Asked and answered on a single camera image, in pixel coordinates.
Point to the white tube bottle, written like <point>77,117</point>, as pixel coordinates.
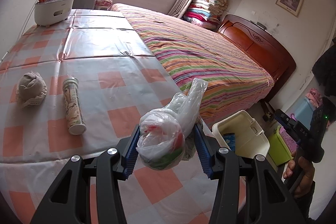
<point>74,117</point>

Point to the framed picture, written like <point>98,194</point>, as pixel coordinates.
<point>291,6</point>

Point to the green plastic bag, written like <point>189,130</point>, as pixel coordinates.
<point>166,136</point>

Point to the green storage box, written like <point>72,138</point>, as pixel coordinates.
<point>278,151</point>

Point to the white round pen holder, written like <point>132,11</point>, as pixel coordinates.
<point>53,11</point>

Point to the right pink curtain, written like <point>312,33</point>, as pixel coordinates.
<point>179,8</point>

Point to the striped bed sheet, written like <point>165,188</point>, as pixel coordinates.
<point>186,51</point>

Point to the blue label brown bottle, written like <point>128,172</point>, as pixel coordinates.
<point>230,139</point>

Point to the person's right hand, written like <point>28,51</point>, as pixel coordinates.
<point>305,170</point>

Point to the checkered plastic tablecloth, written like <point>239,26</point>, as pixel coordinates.
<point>119,81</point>

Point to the stack of folded quilts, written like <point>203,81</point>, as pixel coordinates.
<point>206,13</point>

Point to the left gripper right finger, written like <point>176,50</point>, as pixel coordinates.
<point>221,164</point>

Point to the beige cloth ball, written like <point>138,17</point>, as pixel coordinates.
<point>31,90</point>

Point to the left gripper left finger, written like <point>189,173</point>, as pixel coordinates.
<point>114,165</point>

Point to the cream plastic trash bin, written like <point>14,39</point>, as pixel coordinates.
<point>250,139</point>

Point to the wooden headboard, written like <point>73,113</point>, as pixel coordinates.
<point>261,47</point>

